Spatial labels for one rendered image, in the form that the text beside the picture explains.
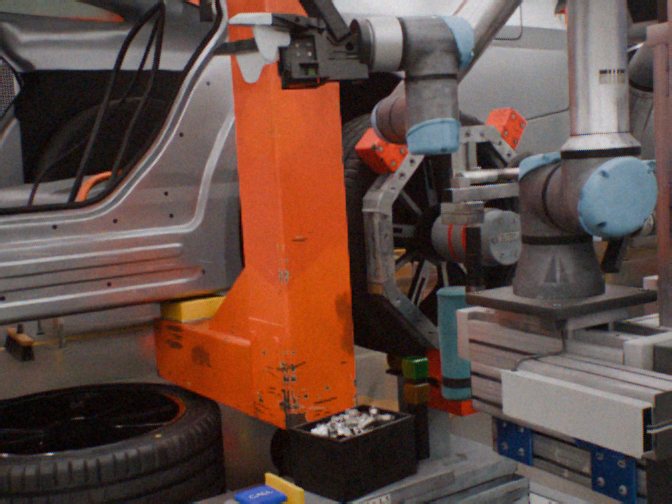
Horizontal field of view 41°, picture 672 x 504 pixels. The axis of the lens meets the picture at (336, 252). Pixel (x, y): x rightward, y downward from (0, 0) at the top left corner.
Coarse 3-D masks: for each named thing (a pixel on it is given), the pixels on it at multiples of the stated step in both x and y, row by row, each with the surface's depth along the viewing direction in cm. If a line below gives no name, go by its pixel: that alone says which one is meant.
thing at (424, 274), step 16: (432, 160) 252; (480, 160) 237; (432, 176) 229; (400, 192) 224; (432, 192) 230; (416, 208) 227; (432, 208) 230; (496, 208) 246; (400, 224) 224; (416, 224) 227; (432, 224) 237; (416, 240) 228; (400, 256) 227; (416, 256) 230; (432, 256) 236; (416, 272) 230; (448, 272) 259; (464, 272) 238; (496, 272) 244; (416, 288) 228; (416, 304) 229; (432, 304) 252; (432, 320) 239
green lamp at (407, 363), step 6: (402, 360) 178; (408, 360) 176; (414, 360) 175; (420, 360) 176; (426, 360) 177; (402, 366) 178; (408, 366) 176; (414, 366) 175; (420, 366) 176; (426, 366) 177; (408, 372) 176; (414, 372) 175; (420, 372) 176; (426, 372) 177; (408, 378) 177; (414, 378) 175; (420, 378) 176
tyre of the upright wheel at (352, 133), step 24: (360, 120) 233; (480, 120) 236; (360, 168) 214; (360, 192) 214; (360, 216) 214; (360, 240) 215; (360, 264) 215; (360, 288) 215; (360, 312) 216; (384, 312) 220; (360, 336) 226; (384, 336) 221; (408, 336) 225
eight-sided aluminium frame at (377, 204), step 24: (480, 144) 230; (504, 144) 229; (408, 168) 211; (504, 168) 235; (384, 192) 207; (384, 216) 210; (384, 240) 208; (384, 264) 209; (384, 288) 209; (408, 312) 215; (432, 336) 218
